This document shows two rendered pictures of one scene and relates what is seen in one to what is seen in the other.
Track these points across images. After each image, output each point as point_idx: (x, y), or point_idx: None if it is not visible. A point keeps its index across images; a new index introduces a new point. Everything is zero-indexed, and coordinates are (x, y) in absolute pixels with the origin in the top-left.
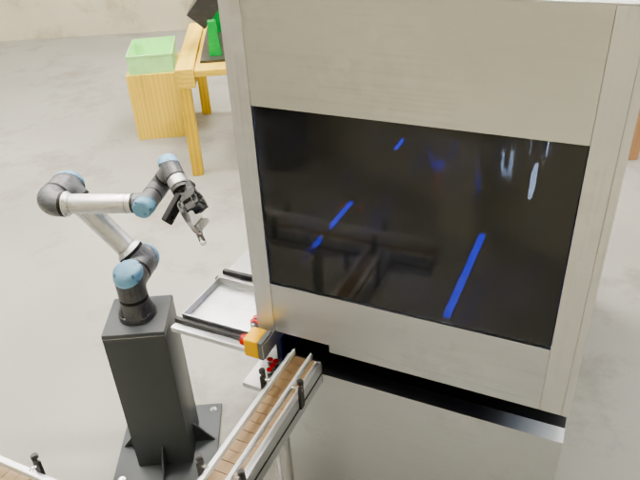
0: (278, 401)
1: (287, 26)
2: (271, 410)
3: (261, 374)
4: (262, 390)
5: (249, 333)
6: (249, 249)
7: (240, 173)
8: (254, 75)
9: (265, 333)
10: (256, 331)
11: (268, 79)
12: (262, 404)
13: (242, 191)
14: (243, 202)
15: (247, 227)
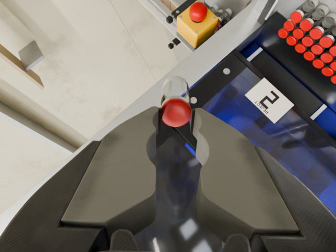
0: (160, 21)
1: None
2: (153, 14)
3: (171, 16)
4: (178, 5)
5: (184, 27)
6: (102, 128)
7: (4, 211)
8: None
9: (189, 45)
10: (189, 37)
11: None
12: (169, 1)
13: (27, 191)
14: (41, 180)
15: (74, 153)
